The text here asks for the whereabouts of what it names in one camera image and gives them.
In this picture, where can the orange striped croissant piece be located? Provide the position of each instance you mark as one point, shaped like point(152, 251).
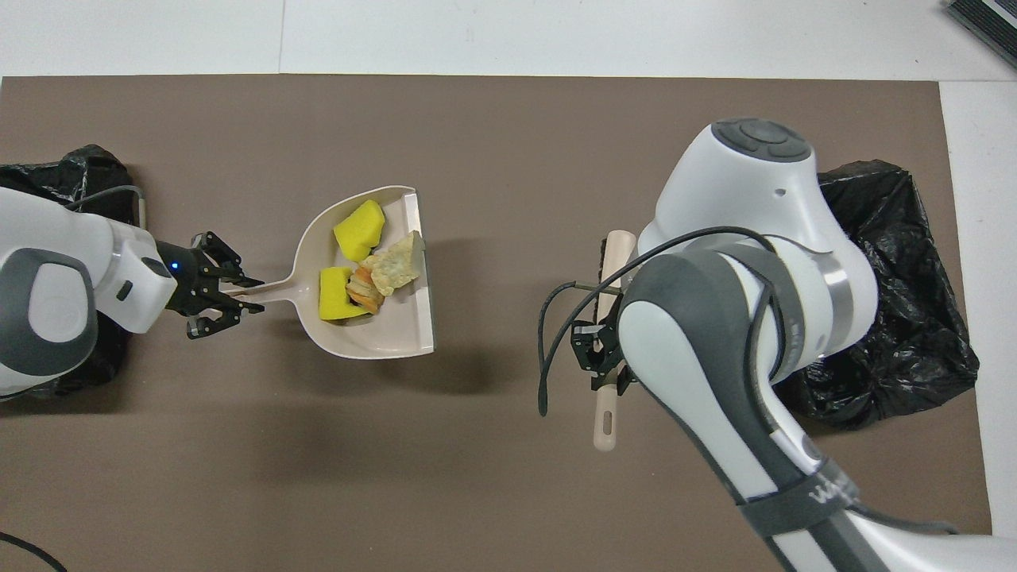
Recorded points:
point(364, 294)

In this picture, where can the pale bread chunk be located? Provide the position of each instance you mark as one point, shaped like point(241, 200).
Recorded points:
point(397, 262)

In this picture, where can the bin lined with black bag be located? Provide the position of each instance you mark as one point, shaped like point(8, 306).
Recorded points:
point(914, 318)
point(95, 171)

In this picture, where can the brown table mat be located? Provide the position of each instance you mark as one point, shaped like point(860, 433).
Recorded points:
point(477, 492)

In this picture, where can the yellow sponge piece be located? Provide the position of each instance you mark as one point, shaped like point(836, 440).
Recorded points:
point(359, 229)
point(335, 294)

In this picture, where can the beige brush with black bristles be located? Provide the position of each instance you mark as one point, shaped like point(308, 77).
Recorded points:
point(605, 421)

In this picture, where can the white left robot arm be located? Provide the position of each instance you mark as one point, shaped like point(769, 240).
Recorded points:
point(48, 238)

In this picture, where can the dark ribbed device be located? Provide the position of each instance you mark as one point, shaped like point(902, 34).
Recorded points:
point(985, 20)

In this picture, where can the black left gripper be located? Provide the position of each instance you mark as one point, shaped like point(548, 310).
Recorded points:
point(184, 278)

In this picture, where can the beige plastic dustpan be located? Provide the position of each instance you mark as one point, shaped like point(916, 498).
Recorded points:
point(397, 334)

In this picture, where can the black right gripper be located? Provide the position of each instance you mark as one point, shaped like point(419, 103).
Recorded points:
point(618, 349)

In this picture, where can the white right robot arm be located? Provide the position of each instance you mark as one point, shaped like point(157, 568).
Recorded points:
point(755, 206)

